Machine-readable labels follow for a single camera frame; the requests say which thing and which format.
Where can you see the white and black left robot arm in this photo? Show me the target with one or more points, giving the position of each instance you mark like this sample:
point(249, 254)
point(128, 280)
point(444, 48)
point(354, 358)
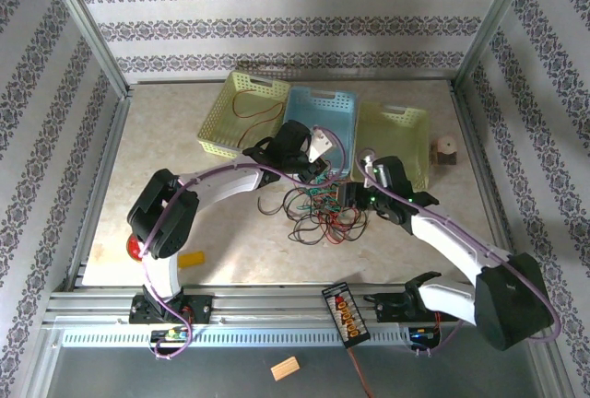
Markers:
point(221, 181)

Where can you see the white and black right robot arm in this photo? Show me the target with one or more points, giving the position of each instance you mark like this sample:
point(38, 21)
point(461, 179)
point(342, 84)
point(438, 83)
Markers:
point(451, 241)

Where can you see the light blue plastic basket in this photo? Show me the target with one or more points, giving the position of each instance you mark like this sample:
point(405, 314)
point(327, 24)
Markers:
point(322, 108)

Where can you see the yellow-green plastic basket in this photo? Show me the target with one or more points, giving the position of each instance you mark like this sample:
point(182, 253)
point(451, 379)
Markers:
point(392, 131)

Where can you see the wooden spool on block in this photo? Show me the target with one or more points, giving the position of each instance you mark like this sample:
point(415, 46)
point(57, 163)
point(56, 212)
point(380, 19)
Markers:
point(444, 151)

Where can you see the pale yellow plastic basket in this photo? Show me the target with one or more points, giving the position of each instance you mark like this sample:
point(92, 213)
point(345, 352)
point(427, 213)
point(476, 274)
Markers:
point(221, 117)

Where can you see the black board with orange connectors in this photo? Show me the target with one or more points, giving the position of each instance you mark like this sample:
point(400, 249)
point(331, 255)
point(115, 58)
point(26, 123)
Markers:
point(345, 315)

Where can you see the yellow rectangular block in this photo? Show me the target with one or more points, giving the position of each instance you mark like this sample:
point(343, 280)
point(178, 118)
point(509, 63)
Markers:
point(192, 259)

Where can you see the small circuit board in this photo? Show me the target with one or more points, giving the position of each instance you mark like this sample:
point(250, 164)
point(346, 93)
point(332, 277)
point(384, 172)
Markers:
point(171, 335)
point(423, 336)

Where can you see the small wooden block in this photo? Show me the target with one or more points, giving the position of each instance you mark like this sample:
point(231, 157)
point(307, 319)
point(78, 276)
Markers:
point(286, 368)

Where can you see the red round button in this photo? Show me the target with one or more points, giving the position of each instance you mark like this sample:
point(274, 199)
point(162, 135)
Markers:
point(133, 248)

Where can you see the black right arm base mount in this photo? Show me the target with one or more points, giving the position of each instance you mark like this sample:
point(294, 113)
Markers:
point(392, 308)

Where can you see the aluminium frame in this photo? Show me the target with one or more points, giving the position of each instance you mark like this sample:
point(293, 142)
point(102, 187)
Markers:
point(276, 301)

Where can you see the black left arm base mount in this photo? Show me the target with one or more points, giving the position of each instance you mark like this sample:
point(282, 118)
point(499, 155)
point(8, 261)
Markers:
point(203, 308)

